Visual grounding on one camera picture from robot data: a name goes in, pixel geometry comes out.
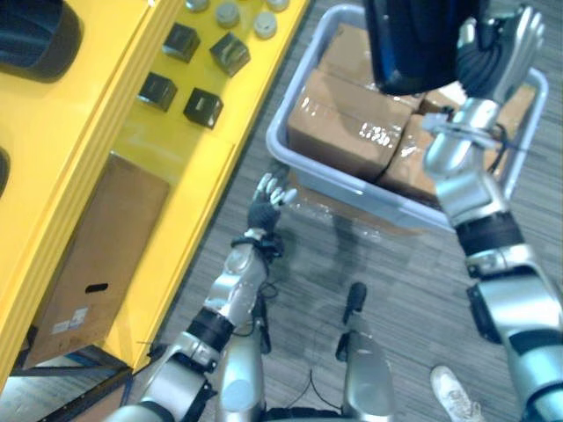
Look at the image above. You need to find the large black plastic housing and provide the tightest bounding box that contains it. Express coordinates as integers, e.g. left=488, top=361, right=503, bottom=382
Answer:
left=362, top=0, right=483, bottom=96

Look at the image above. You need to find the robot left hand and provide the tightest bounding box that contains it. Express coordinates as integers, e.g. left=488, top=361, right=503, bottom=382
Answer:
left=246, top=172, right=299, bottom=232

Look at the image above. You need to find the person's white shoe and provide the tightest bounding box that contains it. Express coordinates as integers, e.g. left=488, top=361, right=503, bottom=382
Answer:
left=429, top=365, right=486, bottom=422

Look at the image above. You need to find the blue shelf frame beam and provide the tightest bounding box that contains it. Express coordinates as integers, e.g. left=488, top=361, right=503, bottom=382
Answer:
left=0, top=345, right=135, bottom=422

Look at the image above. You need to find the robot right leg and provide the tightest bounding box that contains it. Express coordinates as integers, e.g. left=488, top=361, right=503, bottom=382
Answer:
left=335, top=323, right=398, bottom=422

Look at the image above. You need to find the small black cube box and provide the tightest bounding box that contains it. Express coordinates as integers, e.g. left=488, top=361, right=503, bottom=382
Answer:
left=208, top=31, right=252, bottom=78
left=182, top=86, right=225, bottom=130
left=161, top=22, right=202, bottom=64
left=136, top=71, right=179, bottom=113

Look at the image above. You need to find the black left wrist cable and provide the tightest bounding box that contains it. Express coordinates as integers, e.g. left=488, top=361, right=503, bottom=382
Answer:
left=230, top=234, right=285, bottom=265

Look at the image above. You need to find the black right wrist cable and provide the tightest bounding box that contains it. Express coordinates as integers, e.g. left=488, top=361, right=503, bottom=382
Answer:
left=486, top=123, right=527, bottom=173

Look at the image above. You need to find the flat brown cardboard box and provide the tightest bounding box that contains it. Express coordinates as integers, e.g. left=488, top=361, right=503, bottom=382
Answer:
left=24, top=151, right=172, bottom=368

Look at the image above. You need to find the grey plastic bin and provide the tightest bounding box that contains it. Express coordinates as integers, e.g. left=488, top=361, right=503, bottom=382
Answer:
left=266, top=4, right=550, bottom=232

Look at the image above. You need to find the large taped cardboard box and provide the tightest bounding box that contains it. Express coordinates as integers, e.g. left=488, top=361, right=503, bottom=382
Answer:
left=286, top=69, right=413, bottom=182

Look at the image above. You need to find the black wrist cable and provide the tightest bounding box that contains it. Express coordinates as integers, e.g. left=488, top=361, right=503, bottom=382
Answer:
left=486, top=123, right=527, bottom=173
left=230, top=234, right=285, bottom=265

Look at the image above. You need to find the yellow metal shelf rack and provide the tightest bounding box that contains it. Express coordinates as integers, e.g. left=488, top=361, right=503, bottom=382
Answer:
left=0, top=0, right=316, bottom=389

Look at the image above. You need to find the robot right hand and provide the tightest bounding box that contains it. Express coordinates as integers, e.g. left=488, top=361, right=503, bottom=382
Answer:
left=455, top=3, right=547, bottom=105

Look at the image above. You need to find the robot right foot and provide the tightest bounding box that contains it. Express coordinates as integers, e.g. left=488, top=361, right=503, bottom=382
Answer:
left=341, top=281, right=369, bottom=325

